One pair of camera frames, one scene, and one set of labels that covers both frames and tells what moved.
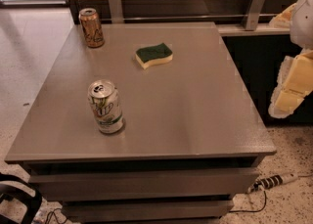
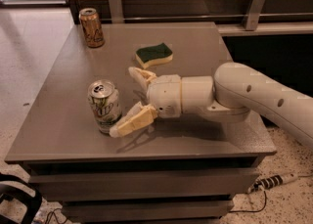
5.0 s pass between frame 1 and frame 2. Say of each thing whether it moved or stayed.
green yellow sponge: stayed
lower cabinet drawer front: stayed
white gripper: moved
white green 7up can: stayed
